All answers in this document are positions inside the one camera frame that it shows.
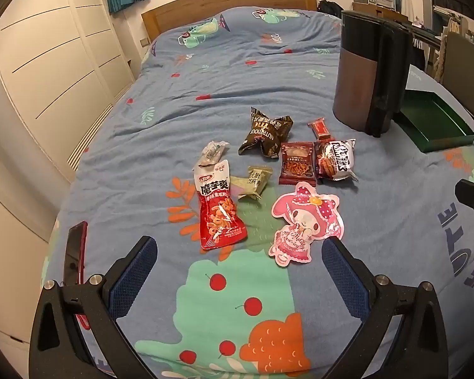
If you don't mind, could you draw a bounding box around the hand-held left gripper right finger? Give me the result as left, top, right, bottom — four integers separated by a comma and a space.
321, 237, 449, 379

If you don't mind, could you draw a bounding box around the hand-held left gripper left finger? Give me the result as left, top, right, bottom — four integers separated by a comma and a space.
29, 236, 159, 379

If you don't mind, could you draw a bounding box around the pink cartoon shaped packet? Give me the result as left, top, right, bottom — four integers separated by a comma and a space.
269, 182, 345, 266

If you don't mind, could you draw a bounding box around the green tray box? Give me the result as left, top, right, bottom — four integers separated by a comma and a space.
393, 89, 474, 153

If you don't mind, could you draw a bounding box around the red and white snack packet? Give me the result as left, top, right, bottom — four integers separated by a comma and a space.
193, 160, 248, 250

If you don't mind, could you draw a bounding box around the white and red cookie packet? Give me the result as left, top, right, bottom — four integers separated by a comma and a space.
314, 138, 359, 184

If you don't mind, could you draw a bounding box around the maroon square snack packet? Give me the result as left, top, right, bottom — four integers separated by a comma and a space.
278, 141, 314, 186

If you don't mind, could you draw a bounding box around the beige small snack packet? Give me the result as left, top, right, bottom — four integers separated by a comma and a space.
231, 165, 275, 203

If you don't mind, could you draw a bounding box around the small grey white candy packet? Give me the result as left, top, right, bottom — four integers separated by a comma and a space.
197, 140, 228, 168

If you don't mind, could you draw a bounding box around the small red snack packet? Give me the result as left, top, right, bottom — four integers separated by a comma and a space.
308, 117, 330, 140

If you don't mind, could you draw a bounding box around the dark brown gold snack packet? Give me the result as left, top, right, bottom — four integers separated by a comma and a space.
238, 106, 294, 160

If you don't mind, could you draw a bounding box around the red smartphone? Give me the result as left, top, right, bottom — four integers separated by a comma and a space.
61, 221, 89, 330

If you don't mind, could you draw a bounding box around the grey chair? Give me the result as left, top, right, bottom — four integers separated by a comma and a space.
438, 32, 474, 135

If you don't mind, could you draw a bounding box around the beige knitted scarf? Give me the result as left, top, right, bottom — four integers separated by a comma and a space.
432, 16, 459, 81

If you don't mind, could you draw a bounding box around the brown and black appliance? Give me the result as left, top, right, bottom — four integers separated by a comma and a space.
332, 9, 413, 138

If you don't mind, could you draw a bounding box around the cream wardrobe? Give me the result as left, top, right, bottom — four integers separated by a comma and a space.
0, 0, 143, 184

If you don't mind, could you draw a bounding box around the black backpack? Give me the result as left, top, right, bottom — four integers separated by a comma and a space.
318, 0, 343, 17

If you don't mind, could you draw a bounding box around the wooden headboard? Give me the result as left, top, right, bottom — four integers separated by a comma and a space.
141, 0, 317, 44

